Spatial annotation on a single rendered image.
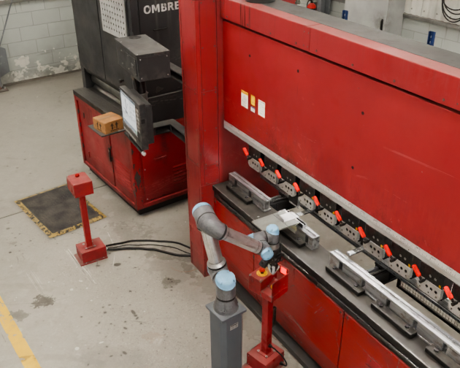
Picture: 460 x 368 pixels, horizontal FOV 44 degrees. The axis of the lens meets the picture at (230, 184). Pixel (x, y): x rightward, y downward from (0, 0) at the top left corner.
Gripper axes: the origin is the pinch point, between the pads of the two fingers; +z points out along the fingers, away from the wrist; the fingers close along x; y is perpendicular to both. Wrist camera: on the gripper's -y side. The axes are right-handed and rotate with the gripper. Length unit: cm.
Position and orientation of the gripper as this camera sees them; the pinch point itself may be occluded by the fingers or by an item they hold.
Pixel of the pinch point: (271, 273)
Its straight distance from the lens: 365.6
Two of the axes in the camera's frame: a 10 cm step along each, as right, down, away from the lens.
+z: 0.7, 8.4, 5.4
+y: 7.0, -4.2, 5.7
